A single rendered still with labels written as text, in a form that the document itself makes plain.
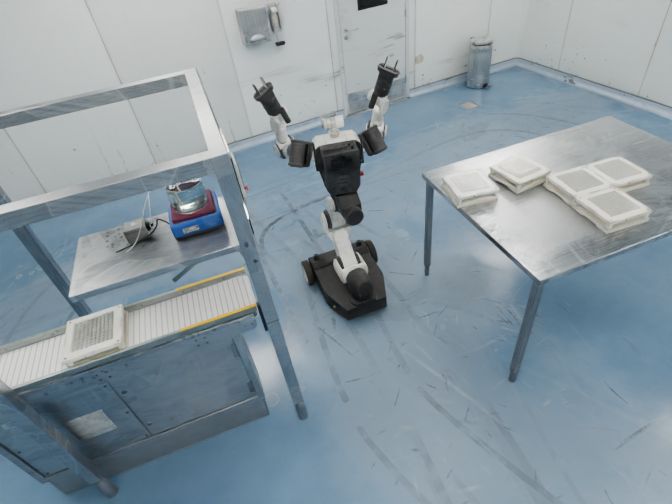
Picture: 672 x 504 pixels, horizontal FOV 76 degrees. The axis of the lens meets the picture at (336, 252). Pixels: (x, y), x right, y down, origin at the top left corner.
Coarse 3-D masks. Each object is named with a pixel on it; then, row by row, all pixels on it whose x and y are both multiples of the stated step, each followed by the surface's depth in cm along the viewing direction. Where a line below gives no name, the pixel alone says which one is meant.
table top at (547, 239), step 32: (576, 128) 298; (608, 128) 293; (480, 160) 280; (544, 160) 272; (576, 160) 268; (640, 160) 260; (512, 192) 250; (544, 192) 246; (640, 192) 237; (480, 224) 231; (512, 224) 228; (544, 224) 225; (576, 224) 223; (640, 224) 217; (512, 256) 211; (544, 256) 208; (576, 256) 205; (608, 256) 205
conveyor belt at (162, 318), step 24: (216, 288) 211; (240, 288) 209; (144, 312) 204; (168, 312) 202; (192, 312) 200; (216, 312) 198; (144, 336) 192; (0, 360) 191; (24, 360) 190; (48, 360) 188
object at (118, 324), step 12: (96, 312) 197; (120, 312) 195; (72, 324) 193; (96, 324) 191; (120, 324) 190; (72, 336) 188; (96, 336) 186; (120, 336) 184; (84, 348) 182; (96, 348) 181; (108, 348) 181; (72, 360) 178
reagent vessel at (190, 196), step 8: (176, 184) 158; (184, 184) 159; (192, 184) 161; (200, 184) 165; (168, 192) 162; (176, 192) 160; (184, 192) 161; (192, 192) 162; (200, 192) 165; (176, 200) 163; (184, 200) 163; (192, 200) 164; (200, 200) 166; (208, 200) 171; (176, 208) 166; (184, 208) 165; (192, 208) 166; (200, 208) 168
